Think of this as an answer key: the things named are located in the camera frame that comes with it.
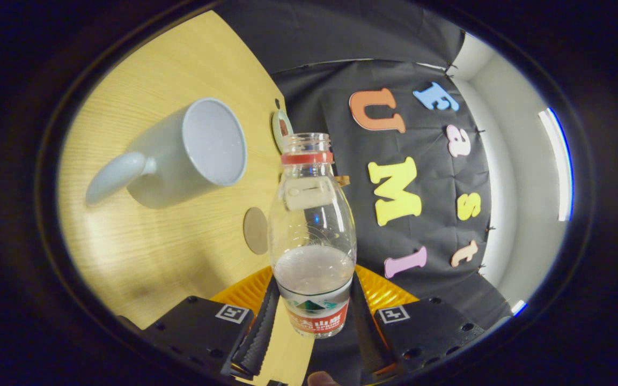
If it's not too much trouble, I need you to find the wooden table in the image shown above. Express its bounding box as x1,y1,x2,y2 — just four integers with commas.
57,10,316,384

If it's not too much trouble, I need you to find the pale green plate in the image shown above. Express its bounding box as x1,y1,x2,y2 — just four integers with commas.
271,109,295,154

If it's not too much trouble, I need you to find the large ceiling light panel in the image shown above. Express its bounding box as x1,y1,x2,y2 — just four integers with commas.
538,107,574,222

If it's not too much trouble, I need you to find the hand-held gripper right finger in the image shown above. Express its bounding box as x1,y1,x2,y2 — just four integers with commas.
349,264,487,377

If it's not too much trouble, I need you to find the round brown coaster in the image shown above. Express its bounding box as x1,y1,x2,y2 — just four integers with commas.
243,207,270,255

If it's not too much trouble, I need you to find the clear plastic juice bottle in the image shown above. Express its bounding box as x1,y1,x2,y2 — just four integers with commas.
268,132,357,339

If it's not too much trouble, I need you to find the white cup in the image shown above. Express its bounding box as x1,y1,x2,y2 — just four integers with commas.
85,98,248,210

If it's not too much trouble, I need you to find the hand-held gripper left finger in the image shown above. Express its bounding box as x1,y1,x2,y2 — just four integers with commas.
140,265,281,379

